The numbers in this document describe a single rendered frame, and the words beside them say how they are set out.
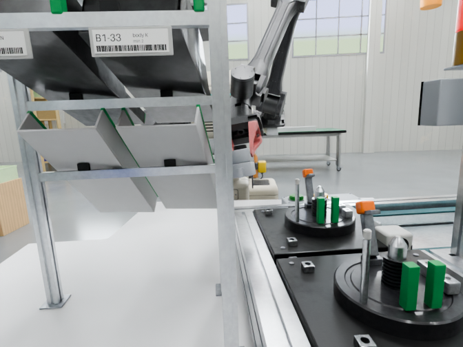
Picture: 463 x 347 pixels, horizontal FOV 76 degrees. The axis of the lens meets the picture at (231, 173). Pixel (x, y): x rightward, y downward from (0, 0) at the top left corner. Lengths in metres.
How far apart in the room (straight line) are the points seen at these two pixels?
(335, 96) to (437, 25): 3.15
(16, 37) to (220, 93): 0.22
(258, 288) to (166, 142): 0.27
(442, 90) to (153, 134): 0.45
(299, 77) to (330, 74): 0.86
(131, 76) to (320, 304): 0.42
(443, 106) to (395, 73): 9.19
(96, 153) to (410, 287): 0.48
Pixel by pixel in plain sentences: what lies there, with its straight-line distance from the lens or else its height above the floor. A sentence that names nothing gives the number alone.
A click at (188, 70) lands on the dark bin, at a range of 0.47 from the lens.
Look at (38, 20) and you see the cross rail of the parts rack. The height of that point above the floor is 1.30.
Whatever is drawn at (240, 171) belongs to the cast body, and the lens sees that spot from 0.61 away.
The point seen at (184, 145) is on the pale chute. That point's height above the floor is 1.15.
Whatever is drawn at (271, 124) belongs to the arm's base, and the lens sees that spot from 1.30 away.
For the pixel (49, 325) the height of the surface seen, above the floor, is 0.86.
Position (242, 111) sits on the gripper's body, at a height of 1.21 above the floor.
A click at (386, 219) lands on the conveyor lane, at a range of 0.82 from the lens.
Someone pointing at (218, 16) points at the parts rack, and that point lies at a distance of 0.37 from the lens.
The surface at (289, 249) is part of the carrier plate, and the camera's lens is 0.53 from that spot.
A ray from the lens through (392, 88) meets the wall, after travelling 9.68.
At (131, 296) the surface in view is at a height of 0.86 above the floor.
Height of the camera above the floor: 1.20
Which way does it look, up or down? 11 degrees down
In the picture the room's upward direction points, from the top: 2 degrees counter-clockwise
